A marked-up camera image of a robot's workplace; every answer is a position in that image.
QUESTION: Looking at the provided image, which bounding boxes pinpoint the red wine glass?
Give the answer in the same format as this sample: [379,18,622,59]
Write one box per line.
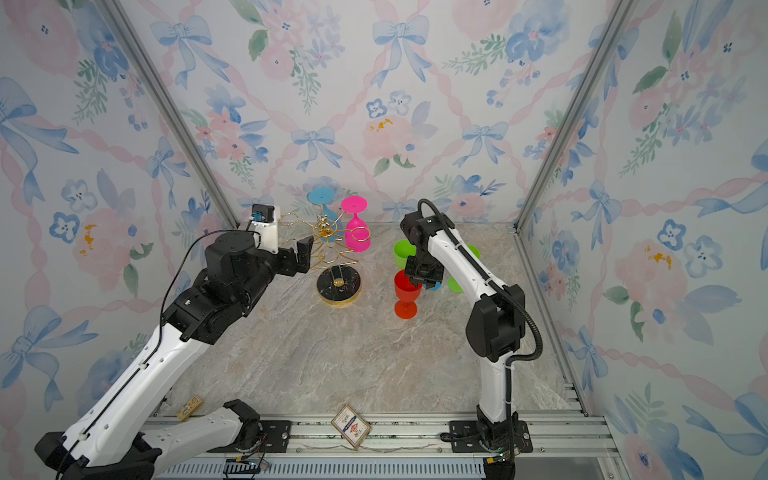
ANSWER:
[394,270,422,319]

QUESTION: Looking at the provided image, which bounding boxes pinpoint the green wine glass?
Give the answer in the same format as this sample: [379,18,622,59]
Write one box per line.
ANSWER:
[393,239,416,270]
[443,249,477,296]

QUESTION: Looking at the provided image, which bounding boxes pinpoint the teal wine glass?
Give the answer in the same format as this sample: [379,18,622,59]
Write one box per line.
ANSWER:
[307,187,338,221]

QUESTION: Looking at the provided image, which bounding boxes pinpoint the pink wine glass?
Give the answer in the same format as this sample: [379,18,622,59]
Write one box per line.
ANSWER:
[341,196,371,253]

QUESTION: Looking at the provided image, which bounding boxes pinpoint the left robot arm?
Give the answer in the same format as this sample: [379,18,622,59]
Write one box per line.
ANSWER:
[35,230,314,479]

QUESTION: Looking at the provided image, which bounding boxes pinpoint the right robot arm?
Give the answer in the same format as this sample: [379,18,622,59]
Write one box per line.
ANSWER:
[400,212,525,451]

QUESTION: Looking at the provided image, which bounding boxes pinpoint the gold wine glass rack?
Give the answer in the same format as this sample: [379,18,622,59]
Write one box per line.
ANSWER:
[279,212,371,307]

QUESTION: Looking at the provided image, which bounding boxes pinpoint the small yellow block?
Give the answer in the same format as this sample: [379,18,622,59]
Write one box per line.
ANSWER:
[175,395,203,422]

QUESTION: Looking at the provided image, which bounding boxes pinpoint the diamond label card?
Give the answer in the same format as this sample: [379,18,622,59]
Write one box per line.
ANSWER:
[331,404,372,450]

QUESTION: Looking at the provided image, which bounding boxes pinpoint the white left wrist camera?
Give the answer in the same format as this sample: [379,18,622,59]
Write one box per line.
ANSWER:
[249,204,280,254]

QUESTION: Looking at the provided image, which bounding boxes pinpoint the black corrugated cable hose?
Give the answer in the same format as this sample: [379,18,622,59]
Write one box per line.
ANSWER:
[416,198,544,362]

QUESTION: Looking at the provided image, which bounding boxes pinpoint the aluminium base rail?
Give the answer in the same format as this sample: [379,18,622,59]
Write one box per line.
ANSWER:
[159,411,629,479]

